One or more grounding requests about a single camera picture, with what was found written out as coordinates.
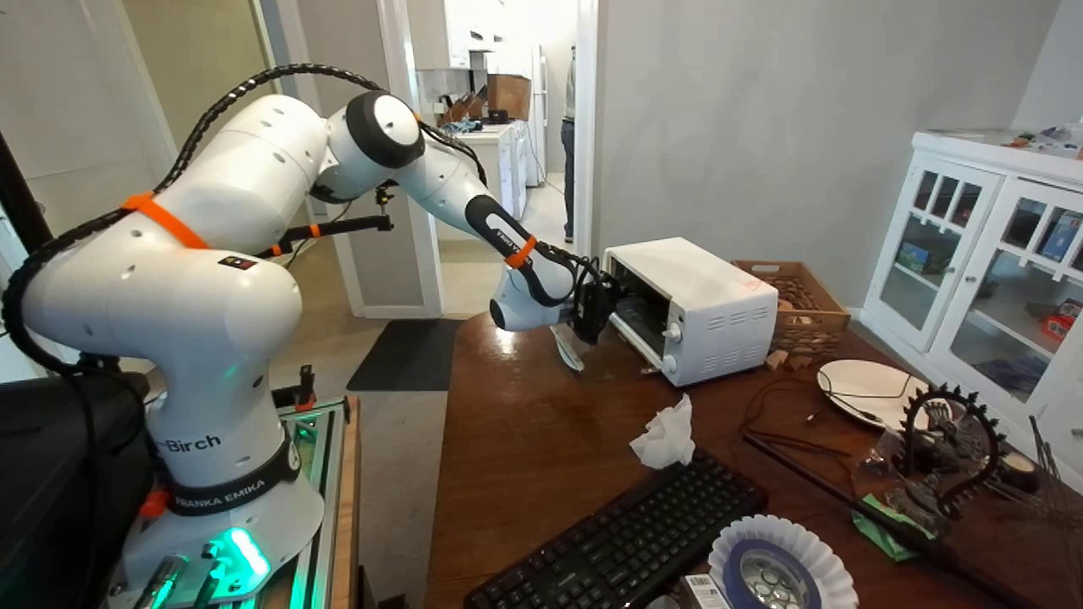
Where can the black red clamp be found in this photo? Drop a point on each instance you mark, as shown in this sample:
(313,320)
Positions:
(303,392)

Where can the crumpled white tissue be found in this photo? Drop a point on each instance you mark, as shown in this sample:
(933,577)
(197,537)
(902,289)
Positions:
(664,437)

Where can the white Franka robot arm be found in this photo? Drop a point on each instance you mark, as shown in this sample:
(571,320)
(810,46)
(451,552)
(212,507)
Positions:
(191,315)

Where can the brown wooden crate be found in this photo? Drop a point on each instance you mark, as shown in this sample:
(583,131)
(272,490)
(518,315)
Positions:
(806,299)

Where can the blue white fluted bowl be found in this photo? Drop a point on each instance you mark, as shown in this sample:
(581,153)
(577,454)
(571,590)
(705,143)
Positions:
(780,559)

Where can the white glass-door cabinet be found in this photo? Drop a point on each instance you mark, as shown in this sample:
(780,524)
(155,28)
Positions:
(992,294)

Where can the green plastic tool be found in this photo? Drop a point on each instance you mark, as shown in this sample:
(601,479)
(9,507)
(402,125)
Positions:
(890,530)

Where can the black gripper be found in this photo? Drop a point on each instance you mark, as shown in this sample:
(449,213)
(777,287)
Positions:
(593,306)

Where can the black computer keyboard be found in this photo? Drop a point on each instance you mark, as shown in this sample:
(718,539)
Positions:
(630,543)

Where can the small round wooden object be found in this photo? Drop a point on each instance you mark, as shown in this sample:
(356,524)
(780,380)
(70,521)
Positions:
(1019,470)

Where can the white toaster oven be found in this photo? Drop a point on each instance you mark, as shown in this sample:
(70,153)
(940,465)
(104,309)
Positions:
(713,294)

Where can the brown box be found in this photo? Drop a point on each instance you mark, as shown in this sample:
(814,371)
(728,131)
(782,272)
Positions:
(508,99)

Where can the white kitchen counter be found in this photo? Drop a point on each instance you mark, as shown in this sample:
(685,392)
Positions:
(497,157)

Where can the black tripod boom orange band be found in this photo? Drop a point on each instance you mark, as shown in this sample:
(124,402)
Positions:
(341,225)

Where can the white plate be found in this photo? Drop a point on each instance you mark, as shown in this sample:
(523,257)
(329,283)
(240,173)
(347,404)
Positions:
(867,392)

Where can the dark wooden board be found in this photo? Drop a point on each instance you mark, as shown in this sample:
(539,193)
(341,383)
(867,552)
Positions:
(806,435)

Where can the black floor mat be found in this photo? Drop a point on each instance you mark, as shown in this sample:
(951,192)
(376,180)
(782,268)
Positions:
(409,358)

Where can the small white labelled box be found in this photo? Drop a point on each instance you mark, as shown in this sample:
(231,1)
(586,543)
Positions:
(701,590)

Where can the black equipment case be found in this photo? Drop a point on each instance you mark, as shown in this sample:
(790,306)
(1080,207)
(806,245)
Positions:
(56,508)

